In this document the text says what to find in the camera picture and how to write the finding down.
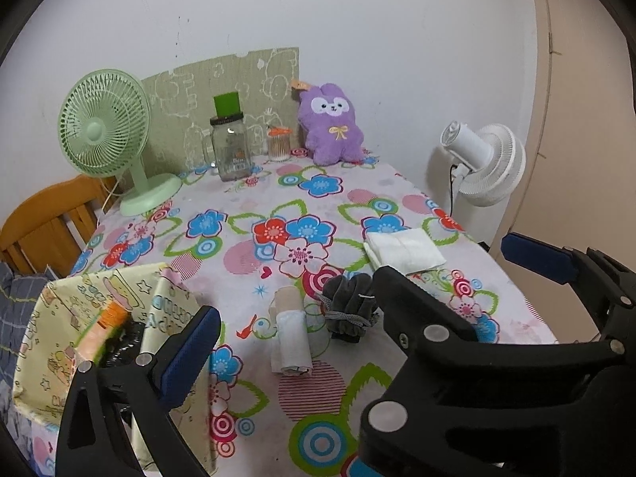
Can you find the black fan cable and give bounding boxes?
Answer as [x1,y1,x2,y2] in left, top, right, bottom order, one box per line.
[448,161,460,214]

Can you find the beige and white rolled socks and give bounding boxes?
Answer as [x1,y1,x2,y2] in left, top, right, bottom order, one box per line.
[270,285,313,376]

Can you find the small jar orange lid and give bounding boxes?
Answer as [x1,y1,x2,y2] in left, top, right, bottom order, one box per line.
[267,126,293,162]

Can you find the dark grey socks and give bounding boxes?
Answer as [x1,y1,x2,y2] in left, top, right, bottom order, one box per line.
[317,273,383,345]

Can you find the white fan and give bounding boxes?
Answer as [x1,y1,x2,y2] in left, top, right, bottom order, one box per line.
[440,120,526,207]

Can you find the white folded cloth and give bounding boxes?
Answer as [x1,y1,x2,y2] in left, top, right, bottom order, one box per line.
[364,229,447,276]

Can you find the yellow fabric storage box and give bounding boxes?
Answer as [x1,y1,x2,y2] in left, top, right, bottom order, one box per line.
[11,261,223,475]

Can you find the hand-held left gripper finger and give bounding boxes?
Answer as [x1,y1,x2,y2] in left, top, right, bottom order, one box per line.
[57,304,223,477]

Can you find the glass jar mug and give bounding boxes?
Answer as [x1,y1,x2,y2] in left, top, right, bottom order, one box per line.
[201,92,254,182]

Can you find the green desk fan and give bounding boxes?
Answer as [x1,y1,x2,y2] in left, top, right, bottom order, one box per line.
[57,68,183,217]

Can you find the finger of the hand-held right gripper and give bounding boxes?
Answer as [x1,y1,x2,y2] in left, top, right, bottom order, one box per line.
[357,265,636,477]
[501,232,589,286]

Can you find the blue plaid blanket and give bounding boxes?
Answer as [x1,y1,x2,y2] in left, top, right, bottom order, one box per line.
[0,261,50,428]

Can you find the floral tablecloth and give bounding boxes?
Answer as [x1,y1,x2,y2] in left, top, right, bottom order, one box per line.
[12,146,560,477]

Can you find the green patterned board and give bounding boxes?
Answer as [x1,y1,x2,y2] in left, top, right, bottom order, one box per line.
[140,47,300,170]

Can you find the green tissue packet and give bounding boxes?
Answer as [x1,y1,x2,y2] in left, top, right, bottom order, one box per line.
[77,297,132,365]

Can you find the white fan cable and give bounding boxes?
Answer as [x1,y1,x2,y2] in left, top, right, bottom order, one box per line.
[101,176,124,219]

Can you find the beige door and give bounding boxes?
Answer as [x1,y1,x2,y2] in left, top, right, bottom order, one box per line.
[489,0,636,343]

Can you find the purple plush bunny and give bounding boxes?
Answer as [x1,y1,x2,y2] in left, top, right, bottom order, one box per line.
[292,78,368,166]

